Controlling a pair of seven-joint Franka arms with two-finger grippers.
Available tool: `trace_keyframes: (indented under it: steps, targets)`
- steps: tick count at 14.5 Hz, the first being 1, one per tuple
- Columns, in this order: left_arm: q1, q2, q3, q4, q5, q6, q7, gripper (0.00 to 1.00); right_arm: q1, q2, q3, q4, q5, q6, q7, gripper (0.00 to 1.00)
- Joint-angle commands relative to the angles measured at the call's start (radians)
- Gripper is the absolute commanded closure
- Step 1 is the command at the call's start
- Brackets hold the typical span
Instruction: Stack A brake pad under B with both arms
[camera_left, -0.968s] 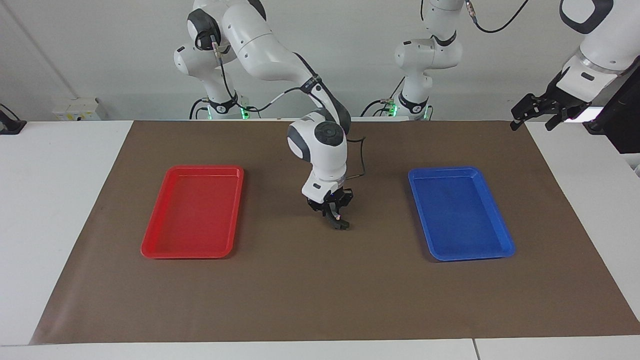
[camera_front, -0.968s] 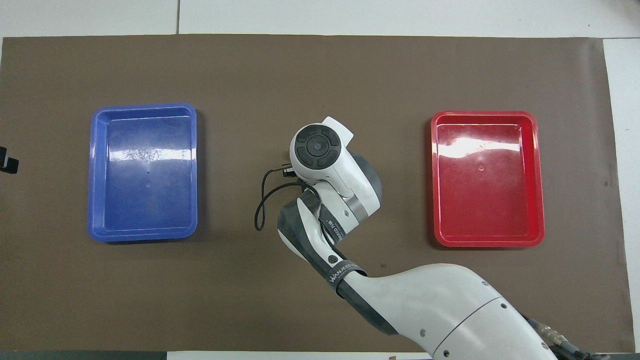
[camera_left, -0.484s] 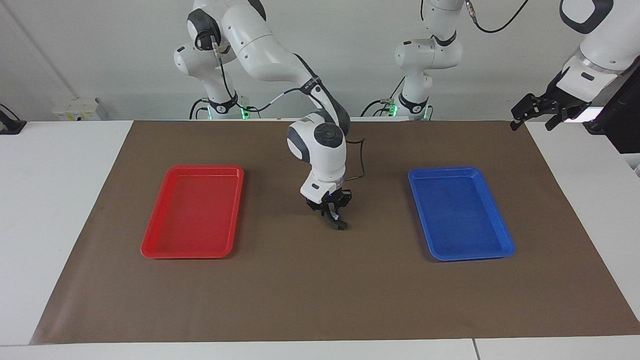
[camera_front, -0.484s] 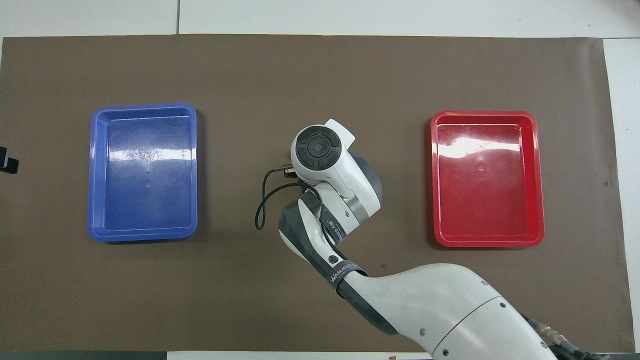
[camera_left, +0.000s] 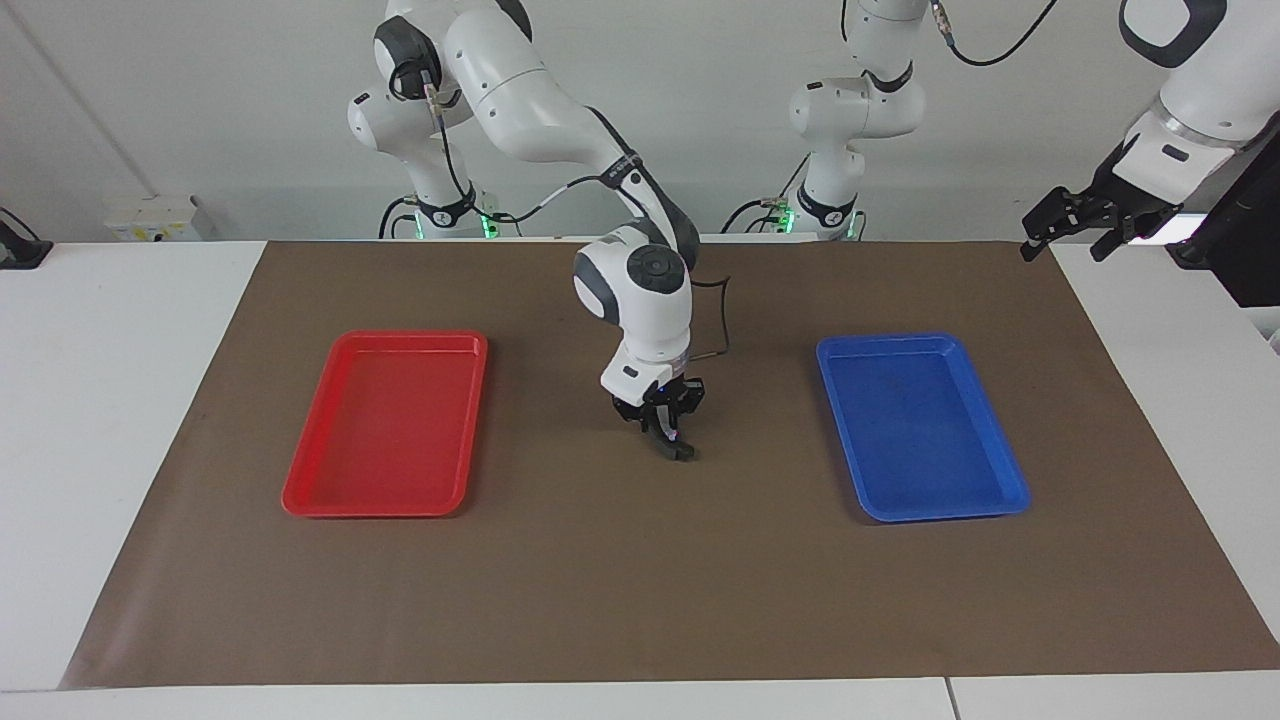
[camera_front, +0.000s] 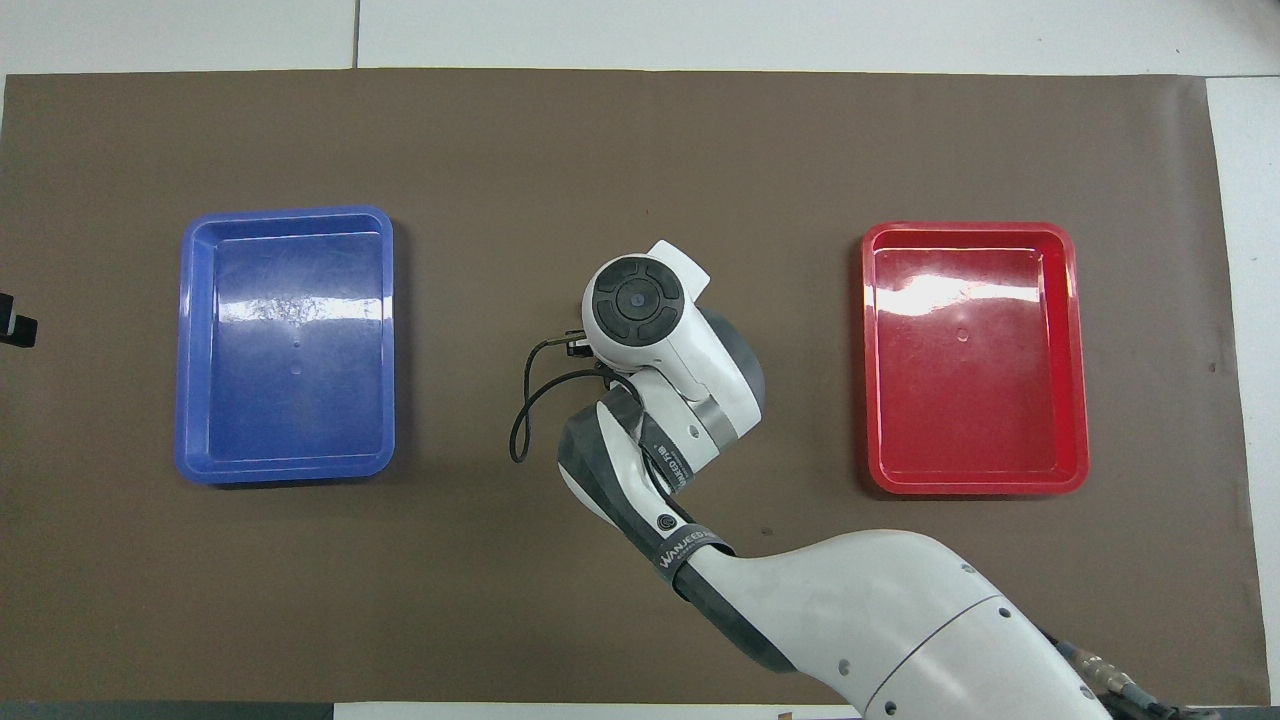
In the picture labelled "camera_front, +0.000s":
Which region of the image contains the black clamp mount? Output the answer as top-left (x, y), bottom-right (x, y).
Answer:
top-left (0, 292), bottom-right (39, 350)

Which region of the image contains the brown paper table mat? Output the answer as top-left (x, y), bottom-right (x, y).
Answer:
top-left (0, 68), bottom-right (1273, 707)

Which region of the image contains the red plastic tray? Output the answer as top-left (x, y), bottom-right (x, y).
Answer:
top-left (860, 221), bottom-right (1091, 497)

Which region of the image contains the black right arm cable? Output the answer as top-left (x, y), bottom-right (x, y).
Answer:
top-left (509, 338), bottom-right (613, 465)

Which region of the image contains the blue plastic tray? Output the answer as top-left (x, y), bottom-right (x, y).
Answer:
top-left (175, 205), bottom-right (397, 487)

